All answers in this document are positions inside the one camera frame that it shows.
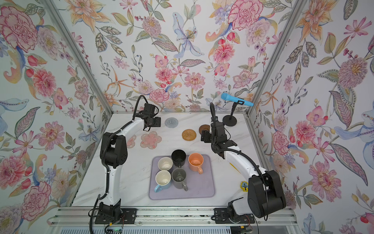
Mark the brown wooden round coaster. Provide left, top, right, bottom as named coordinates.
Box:
left=199, top=124, right=210, bottom=135

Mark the grey round patterned coaster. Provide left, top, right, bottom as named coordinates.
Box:
left=165, top=117, right=179, bottom=128

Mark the pink flower coaster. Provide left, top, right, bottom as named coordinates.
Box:
left=140, top=131, right=162, bottom=150
left=127, top=135, right=136, bottom=149

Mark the light blue mug cream interior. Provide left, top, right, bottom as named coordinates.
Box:
left=154, top=170, right=171, bottom=193

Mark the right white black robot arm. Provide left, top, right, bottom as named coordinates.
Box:
left=201, top=120, right=287, bottom=219

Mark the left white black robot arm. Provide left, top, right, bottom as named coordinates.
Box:
left=98, top=103, right=161, bottom=222

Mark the black microphone stand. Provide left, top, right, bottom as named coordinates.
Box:
left=222, top=101, right=244, bottom=127

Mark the orange mug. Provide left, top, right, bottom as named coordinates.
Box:
left=188, top=153, right=204, bottom=175

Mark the black mug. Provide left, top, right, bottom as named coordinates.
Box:
left=171, top=149, right=187, bottom=168

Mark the blue microphone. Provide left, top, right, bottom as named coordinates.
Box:
left=221, top=93, right=254, bottom=107

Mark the lavender rectangular mat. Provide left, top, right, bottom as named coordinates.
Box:
left=149, top=155, right=216, bottom=200

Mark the yellow round sticker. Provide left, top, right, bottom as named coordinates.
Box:
left=240, top=181, right=248, bottom=192

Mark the grey mug cream interior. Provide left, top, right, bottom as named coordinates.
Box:
left=157, top=157, right=173, bottom=171

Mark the dark grey mug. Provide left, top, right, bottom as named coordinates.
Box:
left=171, top=168, right=188, bottom=191

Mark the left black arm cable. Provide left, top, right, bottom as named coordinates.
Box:
left=89, top=95, right=150, bottom=234

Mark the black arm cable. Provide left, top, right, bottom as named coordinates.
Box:
left=89, top=95, right=150, bottom=234
left=209, top=102, right=269, bottom=221

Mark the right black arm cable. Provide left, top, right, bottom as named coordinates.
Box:
left=209, top=102, right=269, bottom=221

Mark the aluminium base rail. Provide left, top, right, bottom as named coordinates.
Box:
left=47, top=206, right=298, bottom=227

